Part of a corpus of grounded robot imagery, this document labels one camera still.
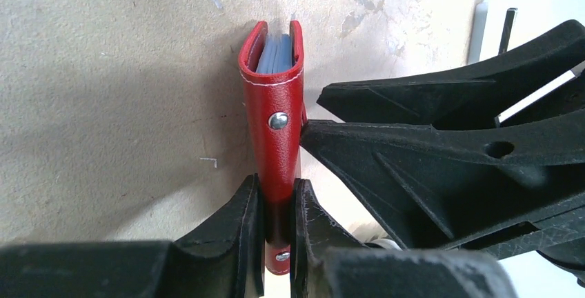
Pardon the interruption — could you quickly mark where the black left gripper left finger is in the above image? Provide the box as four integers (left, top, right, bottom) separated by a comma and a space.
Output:
1, 175, 264, 297

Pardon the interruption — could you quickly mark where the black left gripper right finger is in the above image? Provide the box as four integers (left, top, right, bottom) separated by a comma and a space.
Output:
290, 179, 517, 297

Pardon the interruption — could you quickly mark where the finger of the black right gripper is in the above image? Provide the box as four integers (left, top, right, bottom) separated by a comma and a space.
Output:
317, 20, 584, 130
301, 110, 584, 259

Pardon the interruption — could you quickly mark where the red leather card holder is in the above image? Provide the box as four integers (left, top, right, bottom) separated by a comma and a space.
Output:
238, 20, 306, 275

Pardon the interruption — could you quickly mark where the white plastic tray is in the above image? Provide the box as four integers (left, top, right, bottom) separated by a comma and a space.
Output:
466, 0, 585, 123

